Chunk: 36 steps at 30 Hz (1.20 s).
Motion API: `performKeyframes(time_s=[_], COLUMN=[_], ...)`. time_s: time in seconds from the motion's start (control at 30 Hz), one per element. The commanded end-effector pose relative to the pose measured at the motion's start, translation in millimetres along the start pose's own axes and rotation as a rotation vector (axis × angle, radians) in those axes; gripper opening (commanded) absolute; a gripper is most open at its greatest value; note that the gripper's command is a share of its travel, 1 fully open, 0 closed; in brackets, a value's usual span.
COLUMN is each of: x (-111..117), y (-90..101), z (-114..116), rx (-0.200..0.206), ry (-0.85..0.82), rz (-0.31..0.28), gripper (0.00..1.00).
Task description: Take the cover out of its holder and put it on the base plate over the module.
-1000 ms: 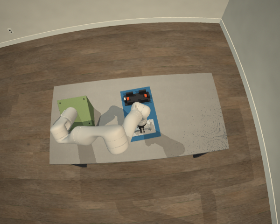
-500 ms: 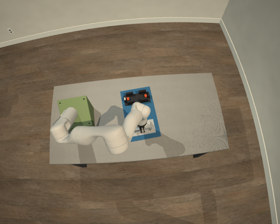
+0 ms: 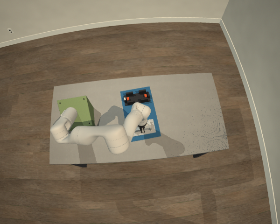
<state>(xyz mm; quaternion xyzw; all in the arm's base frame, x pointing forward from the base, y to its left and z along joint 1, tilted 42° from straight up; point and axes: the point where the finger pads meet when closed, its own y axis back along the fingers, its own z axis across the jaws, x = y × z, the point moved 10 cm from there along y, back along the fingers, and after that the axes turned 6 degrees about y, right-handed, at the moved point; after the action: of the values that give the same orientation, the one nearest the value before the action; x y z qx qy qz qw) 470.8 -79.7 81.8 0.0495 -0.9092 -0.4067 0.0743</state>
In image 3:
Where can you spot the blue flat mat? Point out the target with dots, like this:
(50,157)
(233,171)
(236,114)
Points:
(143,96)

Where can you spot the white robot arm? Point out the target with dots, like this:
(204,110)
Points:
(117,137)

